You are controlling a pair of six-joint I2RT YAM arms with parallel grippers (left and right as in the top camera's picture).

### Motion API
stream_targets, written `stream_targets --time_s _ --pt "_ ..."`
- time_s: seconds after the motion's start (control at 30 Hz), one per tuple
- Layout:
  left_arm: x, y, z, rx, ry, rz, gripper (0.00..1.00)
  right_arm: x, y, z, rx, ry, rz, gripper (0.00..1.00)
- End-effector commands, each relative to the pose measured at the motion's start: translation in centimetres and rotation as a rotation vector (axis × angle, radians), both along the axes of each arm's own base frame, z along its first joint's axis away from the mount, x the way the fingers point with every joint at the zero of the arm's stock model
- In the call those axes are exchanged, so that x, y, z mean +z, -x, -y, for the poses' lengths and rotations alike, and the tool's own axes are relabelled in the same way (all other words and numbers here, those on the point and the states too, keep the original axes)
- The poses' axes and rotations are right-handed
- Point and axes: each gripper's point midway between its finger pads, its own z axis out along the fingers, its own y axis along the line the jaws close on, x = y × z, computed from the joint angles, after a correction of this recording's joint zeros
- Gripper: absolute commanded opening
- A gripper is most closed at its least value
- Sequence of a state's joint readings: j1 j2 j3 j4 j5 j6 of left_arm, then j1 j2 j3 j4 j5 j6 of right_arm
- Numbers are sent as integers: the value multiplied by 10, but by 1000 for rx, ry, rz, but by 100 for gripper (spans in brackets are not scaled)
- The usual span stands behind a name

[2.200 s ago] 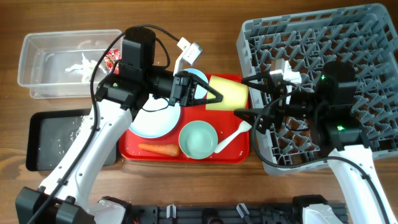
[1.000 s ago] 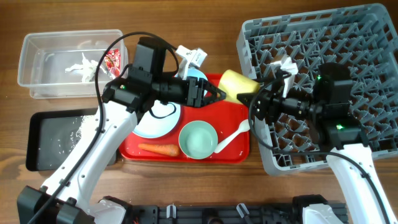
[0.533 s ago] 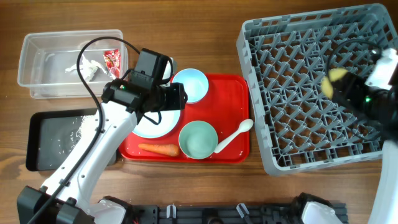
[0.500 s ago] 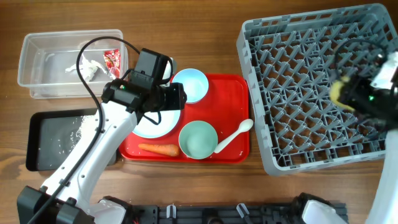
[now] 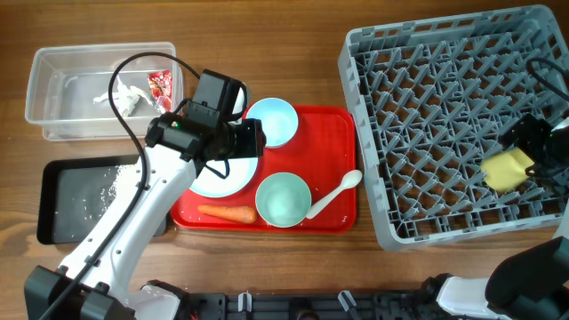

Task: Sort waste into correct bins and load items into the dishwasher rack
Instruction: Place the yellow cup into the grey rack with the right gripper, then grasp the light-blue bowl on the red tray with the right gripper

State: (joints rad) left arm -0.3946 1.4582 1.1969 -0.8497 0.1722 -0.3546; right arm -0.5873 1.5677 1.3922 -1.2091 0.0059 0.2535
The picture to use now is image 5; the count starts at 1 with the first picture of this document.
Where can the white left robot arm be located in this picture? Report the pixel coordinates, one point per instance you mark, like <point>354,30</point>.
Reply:
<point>92,281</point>

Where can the red plastic tray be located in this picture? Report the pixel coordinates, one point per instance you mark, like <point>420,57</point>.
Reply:
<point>322,150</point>

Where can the white plastic spoon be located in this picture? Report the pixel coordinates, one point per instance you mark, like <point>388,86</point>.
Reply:
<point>349,180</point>

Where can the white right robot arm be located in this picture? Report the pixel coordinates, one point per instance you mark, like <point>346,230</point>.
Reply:
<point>530,284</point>

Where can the mint green bowl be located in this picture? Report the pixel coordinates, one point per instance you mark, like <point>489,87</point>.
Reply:
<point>283,199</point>

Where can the food scraps and rice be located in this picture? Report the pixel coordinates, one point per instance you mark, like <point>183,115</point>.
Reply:
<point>117,179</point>

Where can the light blue bowl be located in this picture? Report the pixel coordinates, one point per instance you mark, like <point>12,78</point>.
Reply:
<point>279,120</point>

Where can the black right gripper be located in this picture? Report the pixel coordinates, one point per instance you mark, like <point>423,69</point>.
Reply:
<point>523,138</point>

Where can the light blue plate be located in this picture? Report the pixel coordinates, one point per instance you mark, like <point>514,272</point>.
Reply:
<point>226,178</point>

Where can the orange carrot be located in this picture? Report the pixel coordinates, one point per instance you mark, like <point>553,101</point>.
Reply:
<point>242,214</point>

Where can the clear plastic waste bin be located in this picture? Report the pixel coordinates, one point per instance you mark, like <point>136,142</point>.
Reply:
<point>68,89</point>

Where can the grey plastic dishwasher rack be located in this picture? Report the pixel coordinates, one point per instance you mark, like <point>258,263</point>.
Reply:
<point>430,98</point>

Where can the red snack wrapper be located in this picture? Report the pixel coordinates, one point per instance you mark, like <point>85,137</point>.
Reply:
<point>160,85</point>

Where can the white tissue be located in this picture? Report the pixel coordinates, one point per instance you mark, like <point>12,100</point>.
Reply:
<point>127,97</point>

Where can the black waste tray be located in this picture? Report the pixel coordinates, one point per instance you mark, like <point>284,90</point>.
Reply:
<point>70,204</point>

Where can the yellow plastic cup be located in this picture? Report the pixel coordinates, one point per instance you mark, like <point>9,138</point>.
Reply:
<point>506,170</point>

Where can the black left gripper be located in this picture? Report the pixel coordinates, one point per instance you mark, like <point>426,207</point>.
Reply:
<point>251,139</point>

